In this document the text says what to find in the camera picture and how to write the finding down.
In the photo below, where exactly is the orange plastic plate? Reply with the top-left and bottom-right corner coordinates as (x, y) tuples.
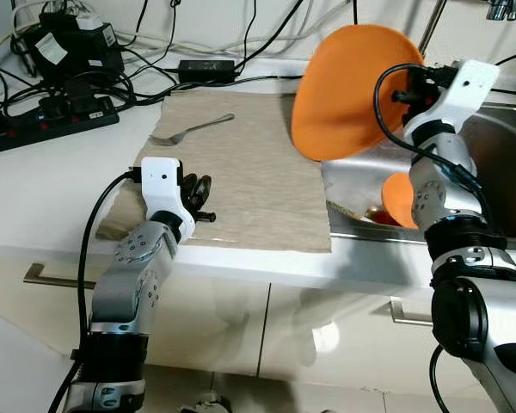
(291, 24), (427, 162)

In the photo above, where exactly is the cream kitchen cabinet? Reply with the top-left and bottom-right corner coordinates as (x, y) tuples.
(0, 245), (448, 388)

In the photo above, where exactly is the beige woven placemat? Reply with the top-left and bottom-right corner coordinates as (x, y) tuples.
(95, 90), (332, 253)

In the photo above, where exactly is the chrome sink faucet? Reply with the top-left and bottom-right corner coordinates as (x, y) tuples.
(417, 0), (448, 52)

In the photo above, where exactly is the silver metal fork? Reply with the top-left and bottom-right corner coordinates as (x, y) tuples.
(149, 114), (236, 145)

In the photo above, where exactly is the stainless steel sink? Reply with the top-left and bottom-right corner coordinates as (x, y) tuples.
(321, 95), (516, 250)

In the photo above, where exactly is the black power adapter brick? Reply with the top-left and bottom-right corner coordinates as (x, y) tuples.
(179, 59), (236, 83)

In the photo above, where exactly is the black power strip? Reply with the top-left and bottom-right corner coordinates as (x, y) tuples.
(0, 95), (120, 156)

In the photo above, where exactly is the dark robot left foot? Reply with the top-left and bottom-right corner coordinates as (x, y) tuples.
(185, 391), (229, 413)

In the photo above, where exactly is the black battery charger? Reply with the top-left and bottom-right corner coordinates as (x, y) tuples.
(13, 13), (126, 87)

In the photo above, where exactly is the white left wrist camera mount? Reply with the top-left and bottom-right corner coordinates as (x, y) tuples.
(140, 157), (196, 242)

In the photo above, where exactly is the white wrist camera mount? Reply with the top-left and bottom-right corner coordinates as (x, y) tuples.
(140, 157), (196, 242)
(402, 59), (500, 147)

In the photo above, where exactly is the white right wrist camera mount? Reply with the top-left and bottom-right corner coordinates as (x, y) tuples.
(402, 59), (500, 147)

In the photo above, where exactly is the chrome wall tap valve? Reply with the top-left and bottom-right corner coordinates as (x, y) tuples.
(486, 0), (516, 20)

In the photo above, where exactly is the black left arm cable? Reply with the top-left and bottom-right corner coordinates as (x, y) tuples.
(52, 170), (147, 413)

